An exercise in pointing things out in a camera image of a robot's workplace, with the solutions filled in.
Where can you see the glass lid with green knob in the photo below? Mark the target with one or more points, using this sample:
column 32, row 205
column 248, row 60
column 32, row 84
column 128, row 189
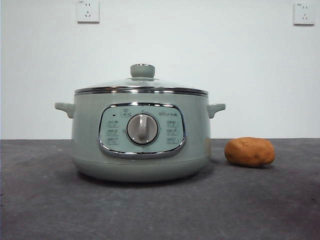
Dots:
column 142, row 70

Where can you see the brown potato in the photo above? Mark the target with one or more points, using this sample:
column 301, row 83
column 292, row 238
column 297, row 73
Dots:
column 250, row 152

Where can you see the pale green electric cooking pot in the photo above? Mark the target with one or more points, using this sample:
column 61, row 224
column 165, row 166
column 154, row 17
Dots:
column 90, row 140

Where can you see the white wall socket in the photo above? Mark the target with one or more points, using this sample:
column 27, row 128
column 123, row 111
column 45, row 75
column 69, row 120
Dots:
column 304, row 13
column 88, row 11

